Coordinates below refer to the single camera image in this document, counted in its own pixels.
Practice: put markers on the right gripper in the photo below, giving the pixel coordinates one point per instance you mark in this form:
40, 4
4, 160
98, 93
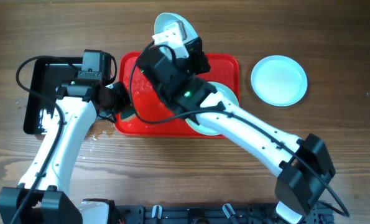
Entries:
198, 58

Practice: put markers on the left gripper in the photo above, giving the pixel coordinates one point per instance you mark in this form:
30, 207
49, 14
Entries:
122, 101

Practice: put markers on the green and orange sponge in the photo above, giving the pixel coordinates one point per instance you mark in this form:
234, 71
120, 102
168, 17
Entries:
127, 114

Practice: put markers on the light blue plate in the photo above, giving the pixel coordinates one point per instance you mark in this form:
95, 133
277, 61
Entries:
166, 18
229, 94
279, 80

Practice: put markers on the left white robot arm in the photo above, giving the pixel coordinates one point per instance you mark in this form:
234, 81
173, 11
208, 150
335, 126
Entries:
42, 193

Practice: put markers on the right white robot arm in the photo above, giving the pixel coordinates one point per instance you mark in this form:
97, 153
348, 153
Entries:
303, 167

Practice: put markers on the red plastic serving tray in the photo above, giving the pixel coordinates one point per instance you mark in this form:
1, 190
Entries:
224, 70

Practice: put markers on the black rectangular water tray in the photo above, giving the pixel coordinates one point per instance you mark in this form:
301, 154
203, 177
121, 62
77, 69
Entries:
47, 75

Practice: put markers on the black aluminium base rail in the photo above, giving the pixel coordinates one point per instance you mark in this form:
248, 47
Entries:
203, 214

